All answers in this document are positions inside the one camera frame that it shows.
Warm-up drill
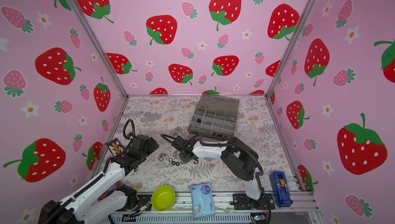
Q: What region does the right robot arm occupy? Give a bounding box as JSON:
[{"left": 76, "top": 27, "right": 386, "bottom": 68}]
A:
[{"left": 166, "top": 135, "right": 264, "bottom": 202}]

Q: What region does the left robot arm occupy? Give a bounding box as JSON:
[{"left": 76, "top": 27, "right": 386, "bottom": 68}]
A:
[{"left": 38, "top": 135, "right": 159, "bottom": 224}]

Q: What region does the small black framed card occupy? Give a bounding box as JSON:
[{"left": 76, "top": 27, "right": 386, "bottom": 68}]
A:
[{"left": 106, "top": 138, "right": 124, "bottom": 156}]

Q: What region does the grey plastic compartment organizer box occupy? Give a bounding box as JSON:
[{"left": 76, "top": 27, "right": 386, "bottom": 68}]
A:
[{"left": 188, "top": 93, "right": 239, "bottom": 141}]

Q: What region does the lime green bowl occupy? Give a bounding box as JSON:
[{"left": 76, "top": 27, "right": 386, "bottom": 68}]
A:
[{"left": 151, "top": 186, "right": 175, "bottom": 212}]

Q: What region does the blue tissue pack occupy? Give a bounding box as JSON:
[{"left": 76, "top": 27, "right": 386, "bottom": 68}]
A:
[{"left": 191, "top": 183, "right": 216, "bottom": 220}]

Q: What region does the blue tape dispenser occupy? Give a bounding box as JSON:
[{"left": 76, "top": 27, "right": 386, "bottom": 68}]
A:
[{"left": 270, "top": 171, "right": 293, "bottom": 208}]

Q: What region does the aluminium front rail frame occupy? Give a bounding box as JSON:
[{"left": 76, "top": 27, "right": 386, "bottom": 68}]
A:
[{"left": 66, "top": 191, "right": 325, "bottom": 224}]

